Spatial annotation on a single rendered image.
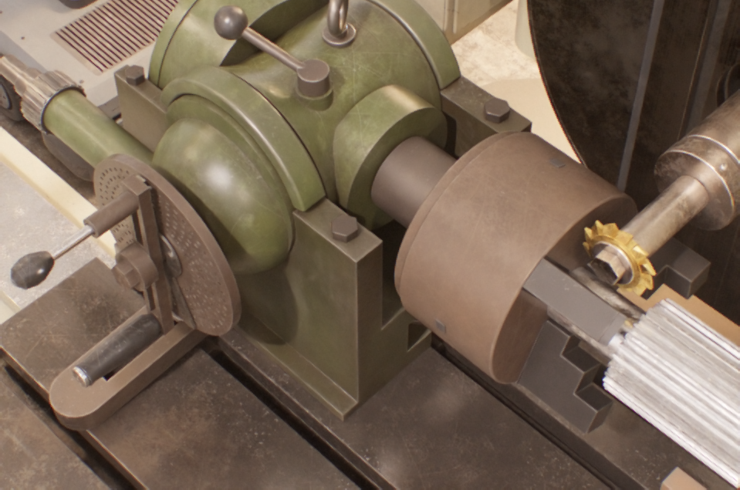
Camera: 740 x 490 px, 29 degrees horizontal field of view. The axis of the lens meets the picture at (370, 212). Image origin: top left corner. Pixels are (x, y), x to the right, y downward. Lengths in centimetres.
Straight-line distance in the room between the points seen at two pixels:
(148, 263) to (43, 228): 66
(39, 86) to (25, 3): 156
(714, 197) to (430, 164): 24
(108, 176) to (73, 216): 67
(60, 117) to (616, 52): 52
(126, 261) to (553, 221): 37
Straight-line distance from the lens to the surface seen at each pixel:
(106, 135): 133
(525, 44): 160
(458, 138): 133
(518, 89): 307
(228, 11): 123
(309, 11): 134
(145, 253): 124
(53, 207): 191
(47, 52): 282
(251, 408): 137
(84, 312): 146
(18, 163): 201
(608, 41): 134
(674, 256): 121
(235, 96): 120
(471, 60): 312
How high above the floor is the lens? 216
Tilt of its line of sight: 50 degrees down
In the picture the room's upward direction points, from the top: straight up
